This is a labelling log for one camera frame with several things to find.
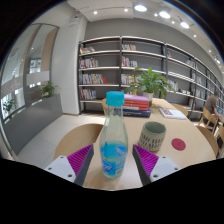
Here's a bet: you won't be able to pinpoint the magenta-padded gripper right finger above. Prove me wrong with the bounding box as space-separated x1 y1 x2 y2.
132 144 181 186

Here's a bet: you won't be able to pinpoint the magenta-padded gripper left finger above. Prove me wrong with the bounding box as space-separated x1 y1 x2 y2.
44 144 95 187

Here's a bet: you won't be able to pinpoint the clear bottle with turquoise cap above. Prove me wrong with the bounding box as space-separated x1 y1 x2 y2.
99 90 129 179

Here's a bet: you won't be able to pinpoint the flat round red coaster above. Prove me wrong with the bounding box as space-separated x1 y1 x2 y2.
171 137 187 152

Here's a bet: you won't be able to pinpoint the grey patterned ceramic mug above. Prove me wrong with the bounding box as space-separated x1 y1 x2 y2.
137 121 167 153

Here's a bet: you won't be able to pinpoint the light wooden chair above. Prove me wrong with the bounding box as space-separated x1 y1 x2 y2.
101 98 110 116
53 123 104 160
171 103 190 118
196 124 220 158

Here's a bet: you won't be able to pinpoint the open magazine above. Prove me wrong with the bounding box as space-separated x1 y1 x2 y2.
158 107 188 120

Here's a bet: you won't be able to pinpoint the slatted wooden chair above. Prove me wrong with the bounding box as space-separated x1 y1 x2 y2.
198 106 218 130
215 123 224 158

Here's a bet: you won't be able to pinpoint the red book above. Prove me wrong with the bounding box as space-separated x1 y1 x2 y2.
123 100 150 111

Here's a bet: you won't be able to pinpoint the pink book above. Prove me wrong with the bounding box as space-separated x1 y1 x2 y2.
123 93 150 103

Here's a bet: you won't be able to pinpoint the small green ledge plant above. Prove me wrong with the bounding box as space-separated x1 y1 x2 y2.
2 98 17 116
39 81 60 100

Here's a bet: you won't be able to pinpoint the person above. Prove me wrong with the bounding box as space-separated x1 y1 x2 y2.
203 92 224 125

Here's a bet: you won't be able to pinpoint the green potted plant, white pot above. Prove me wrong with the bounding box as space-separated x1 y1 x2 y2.
123 67 176 108

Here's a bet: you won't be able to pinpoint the grey bookshelf unit with books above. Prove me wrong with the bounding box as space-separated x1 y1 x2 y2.
77 35 224 115

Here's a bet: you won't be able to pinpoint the round ceiling lights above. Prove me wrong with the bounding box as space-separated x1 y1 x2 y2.
93 3 223 65

